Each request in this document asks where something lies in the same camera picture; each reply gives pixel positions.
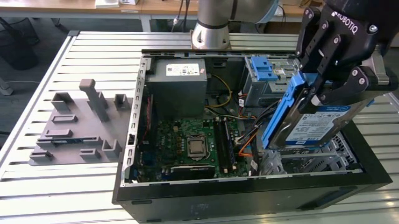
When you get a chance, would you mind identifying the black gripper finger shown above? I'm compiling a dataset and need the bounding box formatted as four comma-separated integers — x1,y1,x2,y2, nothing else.
296,7,330,73
312,35,390,107

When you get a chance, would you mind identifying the hard disk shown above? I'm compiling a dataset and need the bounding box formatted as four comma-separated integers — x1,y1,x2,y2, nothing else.
261,71,376,151

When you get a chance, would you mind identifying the metal disk bay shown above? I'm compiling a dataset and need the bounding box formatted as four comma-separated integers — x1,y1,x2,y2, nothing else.
261,144,358,176

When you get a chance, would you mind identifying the wooden desk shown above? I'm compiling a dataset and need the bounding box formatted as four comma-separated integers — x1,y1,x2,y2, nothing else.
0,0,201,32
265,0,325,35

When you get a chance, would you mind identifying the blue plastic drive latch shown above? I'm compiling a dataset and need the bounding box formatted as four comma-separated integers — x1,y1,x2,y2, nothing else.
250,56,278,82

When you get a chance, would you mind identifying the grey metal drive cage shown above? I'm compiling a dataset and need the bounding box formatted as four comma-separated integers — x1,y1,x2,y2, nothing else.
242,56,302,114

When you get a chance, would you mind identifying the dark RAM stick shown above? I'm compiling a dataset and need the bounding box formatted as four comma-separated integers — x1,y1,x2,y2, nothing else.
225,120,238,171

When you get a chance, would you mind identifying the grey power supply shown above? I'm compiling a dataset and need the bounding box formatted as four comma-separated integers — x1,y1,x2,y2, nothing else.
146,58,210,119

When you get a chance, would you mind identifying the black RAM slot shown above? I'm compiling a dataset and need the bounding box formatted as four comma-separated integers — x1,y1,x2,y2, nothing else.
214,118,229,173

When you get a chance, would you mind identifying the silver CPU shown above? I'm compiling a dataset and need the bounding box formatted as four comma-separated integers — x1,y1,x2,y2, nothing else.
187,139,206,156

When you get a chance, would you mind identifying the green motherboard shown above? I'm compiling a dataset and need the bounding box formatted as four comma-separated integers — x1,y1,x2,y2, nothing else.
139,118,253,182

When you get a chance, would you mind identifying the black case fan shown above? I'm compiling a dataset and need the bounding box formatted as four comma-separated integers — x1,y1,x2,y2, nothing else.
137,93,157,152

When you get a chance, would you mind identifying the black graphics card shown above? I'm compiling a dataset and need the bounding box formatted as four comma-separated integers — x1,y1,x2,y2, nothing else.
169,164,217,181

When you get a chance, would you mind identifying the black PC case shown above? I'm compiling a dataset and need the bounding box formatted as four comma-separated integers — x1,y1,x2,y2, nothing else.
113,48,394,224

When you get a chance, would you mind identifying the white box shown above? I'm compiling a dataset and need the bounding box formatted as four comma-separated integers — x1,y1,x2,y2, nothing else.
95,0,122,9

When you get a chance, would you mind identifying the grey parts rack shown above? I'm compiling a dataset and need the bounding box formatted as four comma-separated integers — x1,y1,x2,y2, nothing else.
29,78,135,167

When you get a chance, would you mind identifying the black mesh waste bin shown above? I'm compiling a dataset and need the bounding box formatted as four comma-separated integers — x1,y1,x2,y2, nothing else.
0,16,41,71

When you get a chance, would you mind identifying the grey desk foot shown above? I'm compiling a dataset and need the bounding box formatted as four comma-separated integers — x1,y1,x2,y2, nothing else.
0,77,15,96

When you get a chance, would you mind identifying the red wire with white tag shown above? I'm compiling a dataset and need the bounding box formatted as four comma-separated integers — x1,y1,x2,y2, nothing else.
238,92,250,117

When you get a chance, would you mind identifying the yellow wire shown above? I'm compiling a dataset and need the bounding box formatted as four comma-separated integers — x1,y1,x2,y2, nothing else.
205,74,234,109

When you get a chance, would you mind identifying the black wire bundle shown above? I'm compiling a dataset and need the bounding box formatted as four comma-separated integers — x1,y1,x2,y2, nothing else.
237,100,282,144

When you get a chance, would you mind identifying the orange wire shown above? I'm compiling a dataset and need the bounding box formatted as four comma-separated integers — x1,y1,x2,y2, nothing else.
238,137,260,157

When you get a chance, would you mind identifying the red black twisted wire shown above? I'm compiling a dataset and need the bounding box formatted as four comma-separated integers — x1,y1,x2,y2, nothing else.
142,94,155,144

